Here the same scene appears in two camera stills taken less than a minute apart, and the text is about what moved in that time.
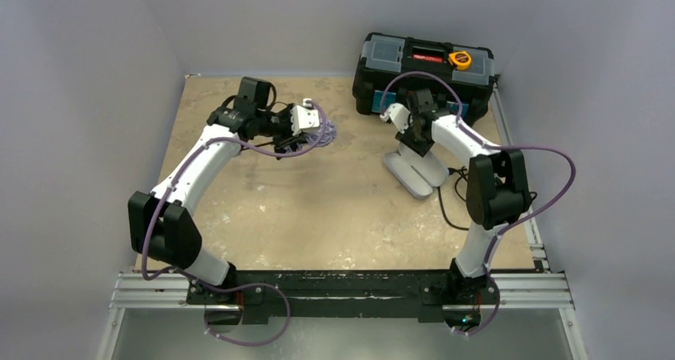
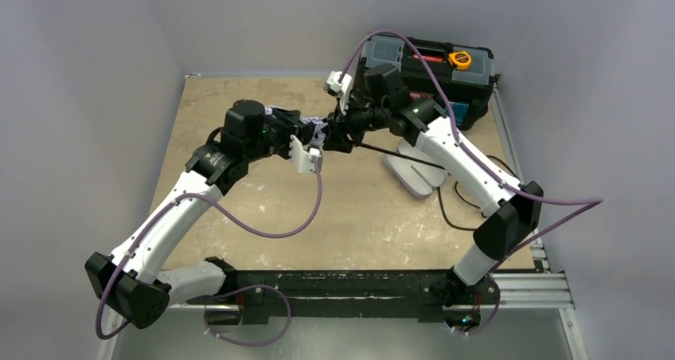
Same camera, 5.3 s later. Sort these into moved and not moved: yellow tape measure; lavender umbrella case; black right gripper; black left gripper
Moved: black right gripper
Not moved: black left gripper; yellow tape measure; lavender umbrella case
